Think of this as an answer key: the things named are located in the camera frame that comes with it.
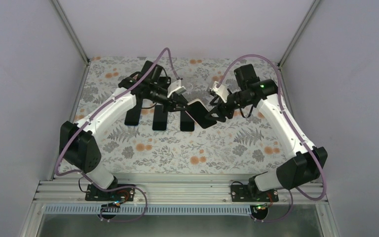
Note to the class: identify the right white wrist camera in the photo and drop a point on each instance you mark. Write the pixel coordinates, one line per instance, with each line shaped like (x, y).
(219, 90)

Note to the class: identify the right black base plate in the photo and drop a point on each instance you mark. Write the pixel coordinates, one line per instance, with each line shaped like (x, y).
(240, 193)

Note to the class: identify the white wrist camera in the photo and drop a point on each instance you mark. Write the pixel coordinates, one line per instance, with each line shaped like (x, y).
(219, 90)
(175, 87)

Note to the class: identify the teal phone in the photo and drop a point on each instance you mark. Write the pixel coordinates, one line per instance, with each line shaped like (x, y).
(160, 118)

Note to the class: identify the clear phone case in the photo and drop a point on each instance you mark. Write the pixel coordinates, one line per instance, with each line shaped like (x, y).
(187, 83)

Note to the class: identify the floral patterned table mat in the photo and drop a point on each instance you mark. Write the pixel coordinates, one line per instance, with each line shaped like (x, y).
(238, 146)

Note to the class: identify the aluminium rail frame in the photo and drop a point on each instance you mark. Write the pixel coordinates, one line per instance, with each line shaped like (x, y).
(155, 194)

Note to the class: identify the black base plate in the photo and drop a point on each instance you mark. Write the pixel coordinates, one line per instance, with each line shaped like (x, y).
(240, 193)
(126, 193)

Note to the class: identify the dark blue phone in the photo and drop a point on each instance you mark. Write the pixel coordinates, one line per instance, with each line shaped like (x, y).
(186, 122)

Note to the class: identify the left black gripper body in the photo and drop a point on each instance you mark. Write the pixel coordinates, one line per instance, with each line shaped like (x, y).
(170, 101)

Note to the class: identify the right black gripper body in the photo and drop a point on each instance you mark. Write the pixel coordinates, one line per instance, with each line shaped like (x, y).
(241, 100)

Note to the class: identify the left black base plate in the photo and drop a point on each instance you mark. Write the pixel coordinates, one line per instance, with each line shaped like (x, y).
(126, 193)

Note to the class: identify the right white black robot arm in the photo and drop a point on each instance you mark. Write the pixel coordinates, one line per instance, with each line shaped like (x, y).
(305, 160)

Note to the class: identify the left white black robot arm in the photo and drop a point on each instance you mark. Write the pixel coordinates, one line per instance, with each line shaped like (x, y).
(78, 140)

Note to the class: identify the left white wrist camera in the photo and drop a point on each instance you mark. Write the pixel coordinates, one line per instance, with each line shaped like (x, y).
(175, 87)

